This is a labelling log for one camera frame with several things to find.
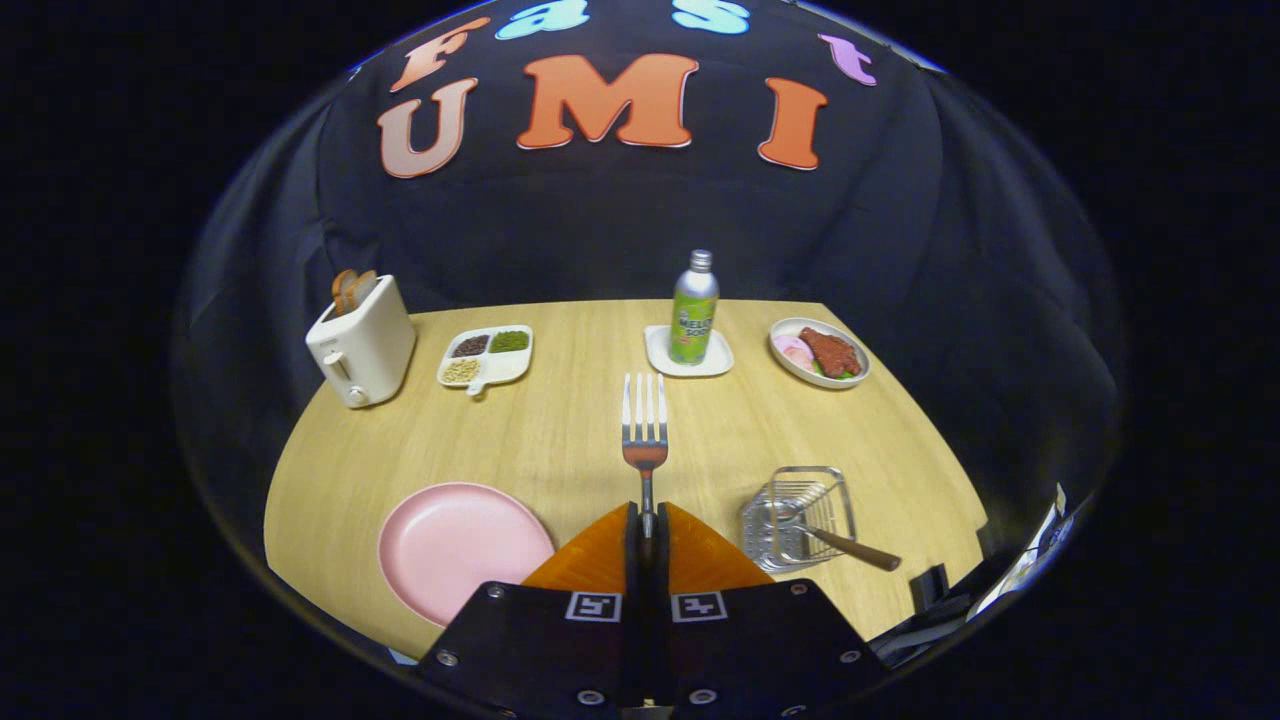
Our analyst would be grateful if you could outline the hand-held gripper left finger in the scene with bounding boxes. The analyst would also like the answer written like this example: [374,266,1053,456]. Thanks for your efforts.
[415,502,647,720]

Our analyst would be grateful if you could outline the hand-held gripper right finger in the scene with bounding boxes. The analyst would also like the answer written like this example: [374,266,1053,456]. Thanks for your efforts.
[652,502,891,720]

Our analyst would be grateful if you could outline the metal fork with wooden handle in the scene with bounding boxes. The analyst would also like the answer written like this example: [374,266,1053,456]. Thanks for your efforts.
[621,373,669,541]

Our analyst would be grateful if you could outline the metal spoon with wooden handle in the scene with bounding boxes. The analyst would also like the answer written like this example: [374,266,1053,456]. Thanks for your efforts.
[765,497,903,573]

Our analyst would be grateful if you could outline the pink round plate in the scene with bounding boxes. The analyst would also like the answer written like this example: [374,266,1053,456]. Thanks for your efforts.
[377,482,557,629]

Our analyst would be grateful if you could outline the white square coaster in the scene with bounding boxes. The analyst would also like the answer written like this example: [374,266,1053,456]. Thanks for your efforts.
[644,324,735,379]

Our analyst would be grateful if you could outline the white oval food plate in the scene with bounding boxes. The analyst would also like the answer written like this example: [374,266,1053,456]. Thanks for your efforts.
[768,317,872,390]

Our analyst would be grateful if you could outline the white divided dish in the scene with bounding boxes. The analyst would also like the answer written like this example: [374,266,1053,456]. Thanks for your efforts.
[437,325,535,397]

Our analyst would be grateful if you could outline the green soda bottle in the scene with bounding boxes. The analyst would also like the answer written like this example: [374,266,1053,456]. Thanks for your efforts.
[669,249,721,366]

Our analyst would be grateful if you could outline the brown steak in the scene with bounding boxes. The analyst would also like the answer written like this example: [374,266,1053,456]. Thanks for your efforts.
[798,327,863,379]

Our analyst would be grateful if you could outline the white toaster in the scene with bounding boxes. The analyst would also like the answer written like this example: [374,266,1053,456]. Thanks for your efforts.
[305,275,417,409]

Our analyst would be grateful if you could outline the black backdrop cloth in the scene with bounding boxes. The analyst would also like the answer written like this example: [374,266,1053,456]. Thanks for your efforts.
[185,0,1126,571]

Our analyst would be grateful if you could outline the white printed sheet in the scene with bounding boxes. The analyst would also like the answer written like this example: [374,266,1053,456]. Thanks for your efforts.
[965,485,1076,621]

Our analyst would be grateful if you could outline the brown toast slices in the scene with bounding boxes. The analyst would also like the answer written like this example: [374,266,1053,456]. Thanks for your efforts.
[332,268,379,317]

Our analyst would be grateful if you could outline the metal wire basket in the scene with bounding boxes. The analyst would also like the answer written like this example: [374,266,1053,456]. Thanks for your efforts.
[740,466,858,574]

